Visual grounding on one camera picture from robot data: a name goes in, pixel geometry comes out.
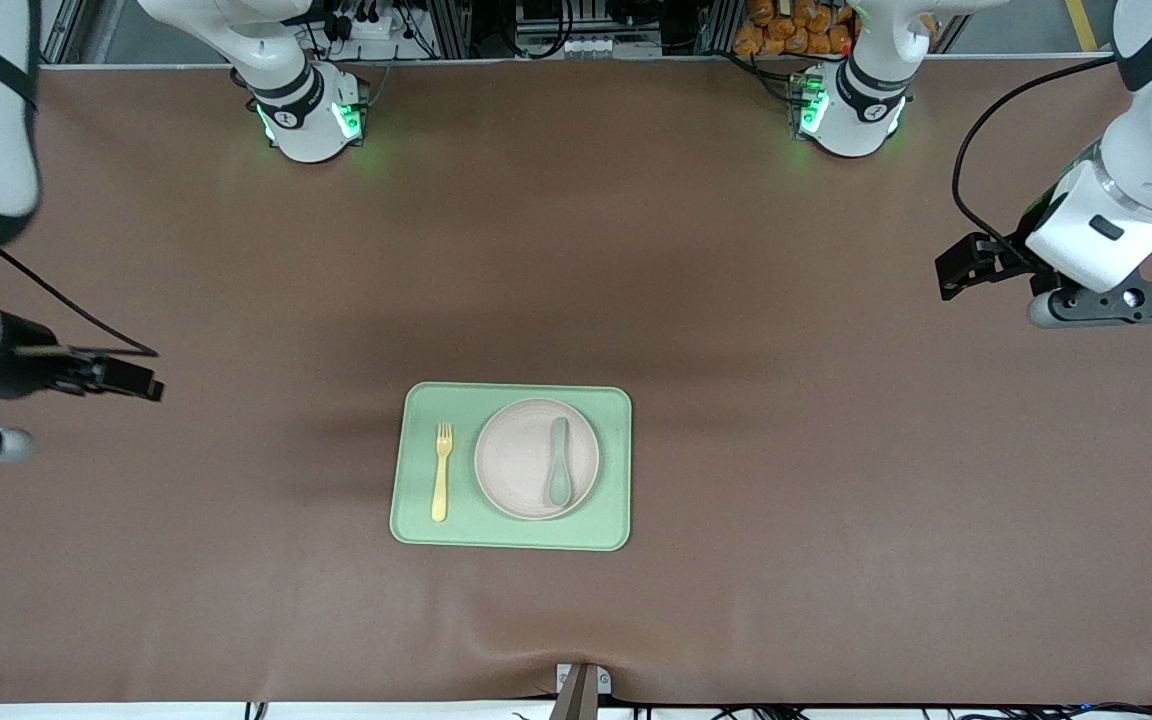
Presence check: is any yellow plastic fork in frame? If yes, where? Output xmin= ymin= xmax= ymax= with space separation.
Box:
xmin=431 ymin=422 xmax=455 ymax=523

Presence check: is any white power strip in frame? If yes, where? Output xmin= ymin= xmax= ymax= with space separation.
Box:
xmin=321 ymin=8 xmax=427 ymax=49

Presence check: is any grey metal bracket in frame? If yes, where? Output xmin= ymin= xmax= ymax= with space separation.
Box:
xmin=555 ymin=663 xmax=613 ymax=697

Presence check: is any aluminium frame post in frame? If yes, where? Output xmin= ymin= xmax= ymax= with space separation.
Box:
xmin=433 ymin=0 xmax=472 ymax=59

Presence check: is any white connector strip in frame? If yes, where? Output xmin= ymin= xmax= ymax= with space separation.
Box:
xmin=521 ymin=35 xmax=619 ymax=58

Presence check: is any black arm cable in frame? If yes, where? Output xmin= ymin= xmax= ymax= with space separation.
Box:
xmin=953 ymin=55 xmax=1117 ymax=266
xmin=0 ymin=245 xmax=159 ymax=359

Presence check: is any light green rectangular tray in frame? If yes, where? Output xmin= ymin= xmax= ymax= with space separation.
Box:
xmin=390 ymin=382 xmax=633 ymax=552

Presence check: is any brown table mat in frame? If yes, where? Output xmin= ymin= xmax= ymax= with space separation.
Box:
xmin=0 ymin=57 xmax=1152 ymax=706

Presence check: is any grey-green plastic spoon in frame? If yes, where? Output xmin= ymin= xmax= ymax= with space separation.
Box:
xmin=545 ymin=416 xmax=572 ymax=508

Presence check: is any pile of orange snack bags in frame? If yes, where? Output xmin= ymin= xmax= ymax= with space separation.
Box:
xmin=733 ymin=0 xmax=855 ymax=57

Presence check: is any grey metal post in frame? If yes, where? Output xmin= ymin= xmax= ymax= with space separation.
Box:
xmin=548 ymin=668 xmax=602 ymax=720

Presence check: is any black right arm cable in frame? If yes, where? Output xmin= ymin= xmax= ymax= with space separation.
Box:
xmin=0 ymin=245 xmax=159 ymax=359

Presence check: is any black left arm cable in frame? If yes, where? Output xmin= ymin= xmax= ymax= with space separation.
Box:
xmin=953 ymin=55 xmax=1117 ymax=266

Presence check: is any round beige plate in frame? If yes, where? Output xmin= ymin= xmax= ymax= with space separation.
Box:
xmin=474 ymin=398 xmax=601 ymax=522

